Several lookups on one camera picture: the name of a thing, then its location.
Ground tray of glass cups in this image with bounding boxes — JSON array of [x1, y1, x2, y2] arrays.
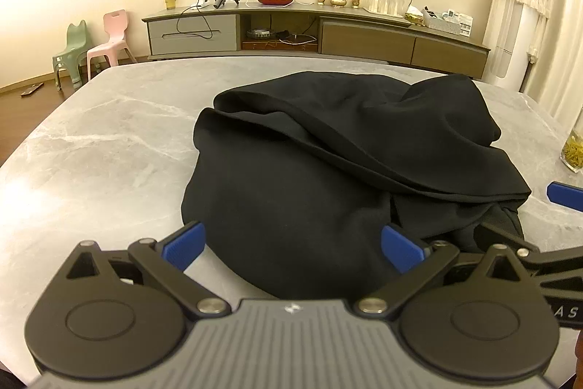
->
[[363, 0, 406, 17]]

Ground white coiled cable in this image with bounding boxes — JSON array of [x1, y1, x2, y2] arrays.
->
[[279, 34, 317, 46]]

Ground green plastic child chair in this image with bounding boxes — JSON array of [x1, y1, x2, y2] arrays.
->
[[51, 20, 89, 91]]

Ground long grey brown cabinet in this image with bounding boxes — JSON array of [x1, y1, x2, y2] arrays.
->
[[141, 1, 492, 80]]

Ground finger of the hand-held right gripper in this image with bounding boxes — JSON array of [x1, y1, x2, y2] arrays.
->
[[474, 221, 583, 280], [547, 182, 583, 213]]

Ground black pants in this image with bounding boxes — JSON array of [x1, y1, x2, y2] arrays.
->
[[181, 71, 533, 301]]

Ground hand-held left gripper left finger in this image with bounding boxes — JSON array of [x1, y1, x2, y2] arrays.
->
[[66, 221, 232, 320]]

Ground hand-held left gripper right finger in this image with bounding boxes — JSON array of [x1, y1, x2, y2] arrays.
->
[[351, 224, 521, 320]]

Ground glass jar of yellow flowers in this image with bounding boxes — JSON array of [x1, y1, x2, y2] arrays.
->
[[559, 129, 583, 175]]

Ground grey basket with items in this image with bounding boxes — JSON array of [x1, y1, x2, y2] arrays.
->
[[423, 6, 462, 35]]

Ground pink plastic child chair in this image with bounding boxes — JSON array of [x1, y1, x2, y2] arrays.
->
[[86, 10, 138, 80]]

